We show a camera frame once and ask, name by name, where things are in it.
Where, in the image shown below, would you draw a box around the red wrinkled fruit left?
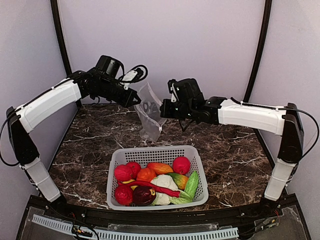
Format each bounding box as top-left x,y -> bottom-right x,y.
114,164 -> 133,182

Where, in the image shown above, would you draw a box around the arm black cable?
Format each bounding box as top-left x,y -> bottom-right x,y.
284,106 -> 320,161
117,61 -> 149,85

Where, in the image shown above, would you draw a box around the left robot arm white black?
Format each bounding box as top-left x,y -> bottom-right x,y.
1,55 -> 149,203

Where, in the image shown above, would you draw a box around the black frame post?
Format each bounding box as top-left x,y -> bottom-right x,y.
50,0 -> 72,76
243,0 -> 273,103

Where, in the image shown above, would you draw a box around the red wrinkled fruit right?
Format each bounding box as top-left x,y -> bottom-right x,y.
172,156 -> 191,175

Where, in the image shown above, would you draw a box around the black front rail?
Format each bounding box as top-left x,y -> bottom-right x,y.
24,194 -> 310,240

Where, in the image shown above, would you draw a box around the right black frame post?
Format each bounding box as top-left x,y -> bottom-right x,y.
243,0 -> 273,103

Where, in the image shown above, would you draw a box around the clear zip top bag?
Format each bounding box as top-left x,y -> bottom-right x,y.
134,82 -> 166,142

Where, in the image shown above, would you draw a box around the red wrinkled fruit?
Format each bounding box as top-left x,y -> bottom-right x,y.
172,156 -> 191,175
114,185 -> 133,206
114,164 -> 133,182

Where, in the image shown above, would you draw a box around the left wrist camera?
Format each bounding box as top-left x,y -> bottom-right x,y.
119,68 -> 144,90

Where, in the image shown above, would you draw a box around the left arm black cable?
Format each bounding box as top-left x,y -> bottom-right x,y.
117,61 -> 149,85

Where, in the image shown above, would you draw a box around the green bitter gourd toy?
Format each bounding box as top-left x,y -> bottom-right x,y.
184,171 -> 199,199

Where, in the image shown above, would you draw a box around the white perforated plastic basket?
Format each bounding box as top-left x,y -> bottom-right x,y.
106,145 -> 209,211

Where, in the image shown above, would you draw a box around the left black frame post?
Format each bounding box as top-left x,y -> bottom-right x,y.
50,0 -> 72,76

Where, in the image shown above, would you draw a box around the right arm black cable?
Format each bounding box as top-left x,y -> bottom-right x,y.
284,106 -> 320,161

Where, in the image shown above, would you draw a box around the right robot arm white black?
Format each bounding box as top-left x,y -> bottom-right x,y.
160,78 -> 304,202

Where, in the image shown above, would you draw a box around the right electronics board wires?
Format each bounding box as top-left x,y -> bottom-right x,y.
254,209 -> 283,232

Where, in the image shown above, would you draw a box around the yellow lemon toy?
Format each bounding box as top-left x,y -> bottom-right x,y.
124,178 -> 139,191

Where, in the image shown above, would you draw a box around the orange yellow mango toy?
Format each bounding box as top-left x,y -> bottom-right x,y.
147,162 -> 174,175

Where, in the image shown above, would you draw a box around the red tomato fruit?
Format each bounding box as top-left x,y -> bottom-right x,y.
126,161 -> 141,179

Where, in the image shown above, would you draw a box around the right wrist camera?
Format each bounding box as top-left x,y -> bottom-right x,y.
167,79 -> 179,103

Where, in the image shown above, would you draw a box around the red wrinkled fruit front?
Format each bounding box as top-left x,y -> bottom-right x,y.
114,185 -> 133,206

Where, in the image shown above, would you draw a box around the left electronics board wires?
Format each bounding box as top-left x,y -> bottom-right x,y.
67,212 -> 101,240

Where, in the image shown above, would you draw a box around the white slotted cable duct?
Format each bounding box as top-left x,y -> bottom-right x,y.
31,214 -> 239,240

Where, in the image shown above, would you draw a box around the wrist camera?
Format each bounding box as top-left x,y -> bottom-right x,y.
167,79 -> 179,103
119,68 -> 144,90

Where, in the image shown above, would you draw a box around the orange pumpkin toy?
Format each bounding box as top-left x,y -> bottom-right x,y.
136,167 -> 157,182

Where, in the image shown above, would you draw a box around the green orange mango toy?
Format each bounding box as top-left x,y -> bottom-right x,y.
167,172 -> 189,190

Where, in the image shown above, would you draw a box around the electronics board wires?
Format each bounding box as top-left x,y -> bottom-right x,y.
254,209 -> 283,232
67,212 -> 101,240

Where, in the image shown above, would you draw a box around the red chili pepper toy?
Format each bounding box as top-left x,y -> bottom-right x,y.
118,180 -> 181,198

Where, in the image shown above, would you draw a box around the white cauliflower toy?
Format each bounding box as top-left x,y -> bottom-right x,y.
151,174 -> 179,206

